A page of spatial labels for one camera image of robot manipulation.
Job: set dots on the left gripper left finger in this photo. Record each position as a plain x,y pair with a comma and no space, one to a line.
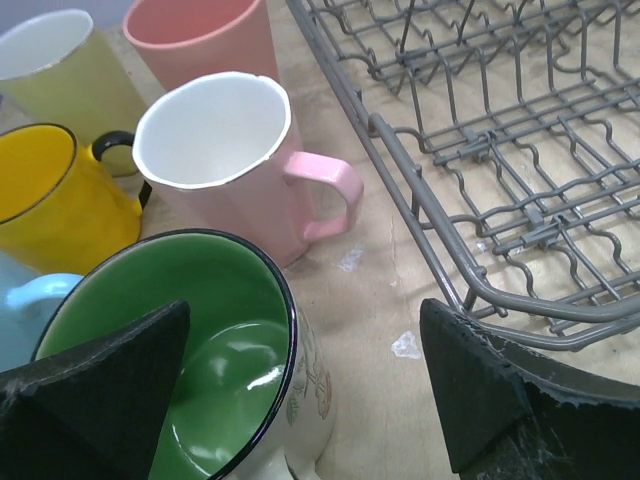
94,411

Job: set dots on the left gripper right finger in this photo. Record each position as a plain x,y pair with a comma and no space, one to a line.
508,412

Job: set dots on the light blue mug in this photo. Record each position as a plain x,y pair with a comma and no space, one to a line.
28,301

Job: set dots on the white floral mug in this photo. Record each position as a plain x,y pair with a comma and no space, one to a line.
253,398

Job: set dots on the yellow mug black handle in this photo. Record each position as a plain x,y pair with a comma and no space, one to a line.
61,211

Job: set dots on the pink faceted mug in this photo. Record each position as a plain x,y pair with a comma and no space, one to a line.
224,150

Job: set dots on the light green faceted mug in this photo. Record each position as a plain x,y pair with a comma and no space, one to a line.
57,67

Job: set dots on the pink tumbler cup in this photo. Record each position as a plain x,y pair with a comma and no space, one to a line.
181,40

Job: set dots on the grey wire dish rack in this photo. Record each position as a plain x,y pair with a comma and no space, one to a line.
507,135

